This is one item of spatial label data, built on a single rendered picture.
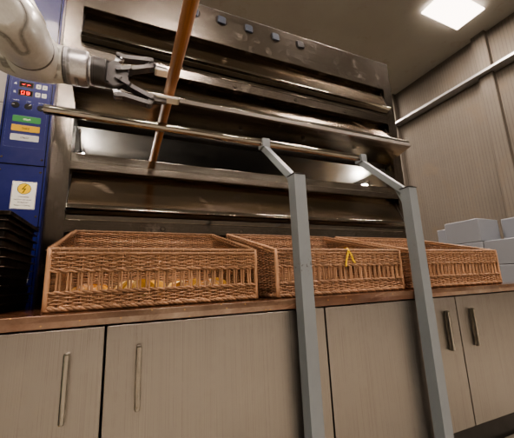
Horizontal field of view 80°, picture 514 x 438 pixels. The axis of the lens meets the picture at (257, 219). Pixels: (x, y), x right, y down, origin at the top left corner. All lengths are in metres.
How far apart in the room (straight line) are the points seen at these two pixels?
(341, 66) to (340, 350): 1.76
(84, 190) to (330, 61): 1.63
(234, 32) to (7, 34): 1.36
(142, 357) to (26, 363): 0.23
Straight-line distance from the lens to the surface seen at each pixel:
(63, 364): 0.81
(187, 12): 0.76
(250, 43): 1.98
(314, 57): 2.17
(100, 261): 0.87
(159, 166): 1.46
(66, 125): 1.53
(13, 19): 0.80
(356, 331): 1.07
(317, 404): 0.95
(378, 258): 1.22
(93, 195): 1.41
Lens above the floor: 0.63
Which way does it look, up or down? 12 degrees up
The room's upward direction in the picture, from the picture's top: 2 degrees counter-clockwise
